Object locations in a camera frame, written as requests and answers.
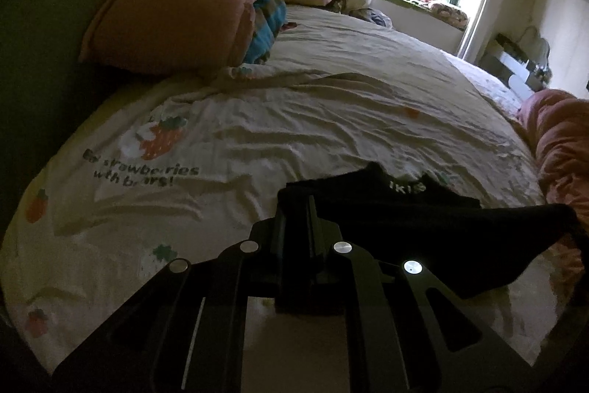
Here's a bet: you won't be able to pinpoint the blue striped blanket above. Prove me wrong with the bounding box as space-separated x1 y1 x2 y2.
241 0 288 64

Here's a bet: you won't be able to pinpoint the green quilted headboard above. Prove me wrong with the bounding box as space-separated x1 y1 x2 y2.
0 0 258 237

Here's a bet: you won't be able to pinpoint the pink fleece blanket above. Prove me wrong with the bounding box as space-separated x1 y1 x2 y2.
515 88 589 283

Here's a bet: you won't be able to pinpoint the strawberry print white quilt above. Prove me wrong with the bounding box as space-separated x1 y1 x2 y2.
0 4 571 393

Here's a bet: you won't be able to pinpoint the white dressing table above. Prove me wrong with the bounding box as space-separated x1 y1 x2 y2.
479 25 553 94

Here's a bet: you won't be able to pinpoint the clothes on window sill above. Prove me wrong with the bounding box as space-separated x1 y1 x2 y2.
382 0 470 28

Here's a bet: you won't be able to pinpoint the black sweater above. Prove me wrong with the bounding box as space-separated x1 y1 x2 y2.
278 163 581 301

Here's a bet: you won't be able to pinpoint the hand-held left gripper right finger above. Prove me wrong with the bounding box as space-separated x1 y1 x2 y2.
315 197 521 393

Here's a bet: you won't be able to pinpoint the grey crumpled cloth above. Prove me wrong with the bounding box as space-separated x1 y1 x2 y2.
350 6 394 28

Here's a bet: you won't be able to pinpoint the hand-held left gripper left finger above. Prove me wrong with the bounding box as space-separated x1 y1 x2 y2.
50 190 318 393

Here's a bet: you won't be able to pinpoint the pink pillow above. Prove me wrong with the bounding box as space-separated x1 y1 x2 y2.
78 0 279 76

